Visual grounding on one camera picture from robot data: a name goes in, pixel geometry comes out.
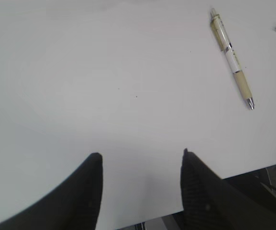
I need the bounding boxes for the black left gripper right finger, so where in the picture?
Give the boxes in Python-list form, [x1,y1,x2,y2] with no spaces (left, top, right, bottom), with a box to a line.
[180,149,276,230]

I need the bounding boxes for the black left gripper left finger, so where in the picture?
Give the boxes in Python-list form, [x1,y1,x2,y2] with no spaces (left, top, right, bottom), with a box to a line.
[0,153,103,230]

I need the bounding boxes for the beige white click pen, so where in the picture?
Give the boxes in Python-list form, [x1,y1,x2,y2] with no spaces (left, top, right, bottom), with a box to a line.
[210,8,255,110]

